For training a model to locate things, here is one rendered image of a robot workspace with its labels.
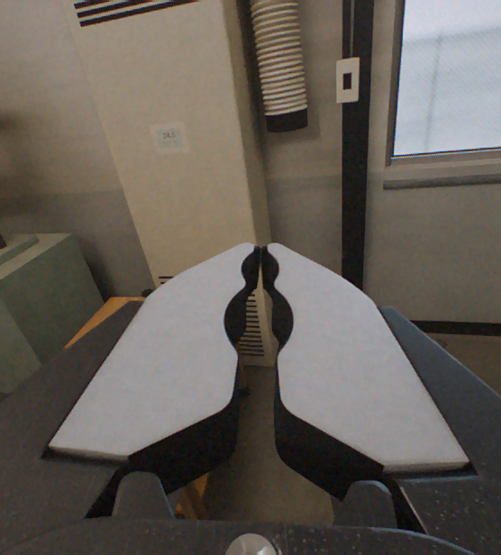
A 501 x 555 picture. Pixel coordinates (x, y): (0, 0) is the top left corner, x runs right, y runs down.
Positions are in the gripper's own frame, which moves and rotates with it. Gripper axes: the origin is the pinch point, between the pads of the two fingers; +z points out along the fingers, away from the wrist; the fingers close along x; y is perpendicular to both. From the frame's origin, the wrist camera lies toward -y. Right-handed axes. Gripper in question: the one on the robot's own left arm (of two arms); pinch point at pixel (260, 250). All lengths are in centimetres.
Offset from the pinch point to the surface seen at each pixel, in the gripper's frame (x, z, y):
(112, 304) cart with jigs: -62, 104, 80
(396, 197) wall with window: 56, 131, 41
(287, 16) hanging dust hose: 6, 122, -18
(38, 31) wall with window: -93, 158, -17
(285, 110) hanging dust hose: 7, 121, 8
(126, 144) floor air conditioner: -50, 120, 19
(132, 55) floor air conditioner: -43, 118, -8
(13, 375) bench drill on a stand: -122, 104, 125
